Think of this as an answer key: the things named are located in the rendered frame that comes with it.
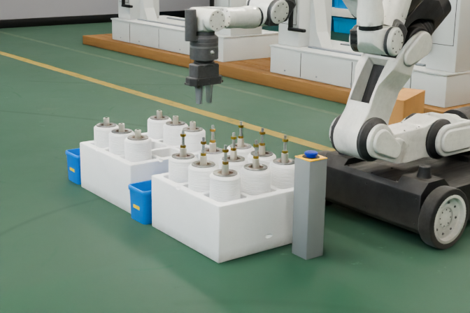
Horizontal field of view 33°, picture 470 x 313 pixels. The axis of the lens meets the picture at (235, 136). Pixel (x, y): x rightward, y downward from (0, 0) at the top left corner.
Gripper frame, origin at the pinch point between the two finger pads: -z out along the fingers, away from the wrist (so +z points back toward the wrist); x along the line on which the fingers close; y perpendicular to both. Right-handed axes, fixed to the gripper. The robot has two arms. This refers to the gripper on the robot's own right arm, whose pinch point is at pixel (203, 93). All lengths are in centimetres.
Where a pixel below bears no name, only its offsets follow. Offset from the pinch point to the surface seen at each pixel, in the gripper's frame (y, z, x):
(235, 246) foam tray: 19.5, -43.9, 1.7
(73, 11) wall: -627, -35, -253
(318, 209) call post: 33, -32, -20
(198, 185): 3.0, -28.3, 3.9
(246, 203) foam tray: 19.5, -30.9, -2.3
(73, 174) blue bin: -79, -44, 8
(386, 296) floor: 64, -48, -17
